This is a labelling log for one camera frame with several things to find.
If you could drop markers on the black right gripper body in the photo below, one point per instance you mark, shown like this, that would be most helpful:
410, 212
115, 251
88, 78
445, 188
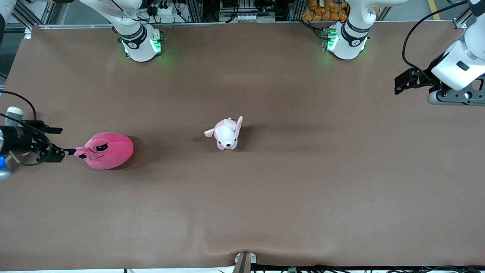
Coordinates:
17, 139

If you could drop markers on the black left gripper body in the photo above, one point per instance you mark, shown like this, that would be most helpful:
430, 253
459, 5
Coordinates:
428, 76

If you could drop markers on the pink round plush toy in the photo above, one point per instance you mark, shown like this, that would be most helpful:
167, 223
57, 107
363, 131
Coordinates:
110, 151

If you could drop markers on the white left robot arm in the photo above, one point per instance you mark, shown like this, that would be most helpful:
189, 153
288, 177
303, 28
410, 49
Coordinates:
348, 41

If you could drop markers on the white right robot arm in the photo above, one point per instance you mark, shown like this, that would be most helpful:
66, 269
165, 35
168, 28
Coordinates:
138, 41

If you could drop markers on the gray white plush husky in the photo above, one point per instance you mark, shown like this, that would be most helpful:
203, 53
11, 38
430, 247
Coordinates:
14, 112

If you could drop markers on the orange items box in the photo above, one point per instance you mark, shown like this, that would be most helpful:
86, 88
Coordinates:
326, 9

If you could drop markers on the white power strip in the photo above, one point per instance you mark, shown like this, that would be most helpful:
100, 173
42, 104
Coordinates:
163, 9

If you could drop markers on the white pink plush dog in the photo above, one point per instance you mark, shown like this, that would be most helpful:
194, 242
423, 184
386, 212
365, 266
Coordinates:
226, 134

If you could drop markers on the aluminium frame profile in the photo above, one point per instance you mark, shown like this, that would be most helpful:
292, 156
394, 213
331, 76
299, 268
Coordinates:
34, 13
460, 21

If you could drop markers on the metal table edge rail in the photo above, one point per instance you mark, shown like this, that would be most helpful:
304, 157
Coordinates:
212, 25

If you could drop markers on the metal bracket at table edge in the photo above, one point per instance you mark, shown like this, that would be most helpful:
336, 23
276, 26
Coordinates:
244, 262

